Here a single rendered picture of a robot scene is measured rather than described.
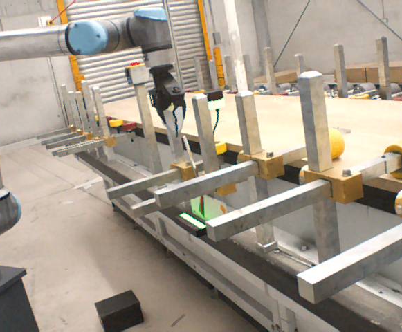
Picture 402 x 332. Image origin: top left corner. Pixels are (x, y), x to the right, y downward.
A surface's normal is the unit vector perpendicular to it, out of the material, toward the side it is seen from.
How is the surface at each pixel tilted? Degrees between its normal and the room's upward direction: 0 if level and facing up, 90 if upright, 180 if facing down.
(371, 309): 0
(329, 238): 90
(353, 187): 90
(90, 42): 91
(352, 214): 90
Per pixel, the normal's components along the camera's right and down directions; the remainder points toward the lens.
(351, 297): -0.18, -0.95
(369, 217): -0.88, 0.27
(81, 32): -0.18, 0.30
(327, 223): 0.45, 0.16
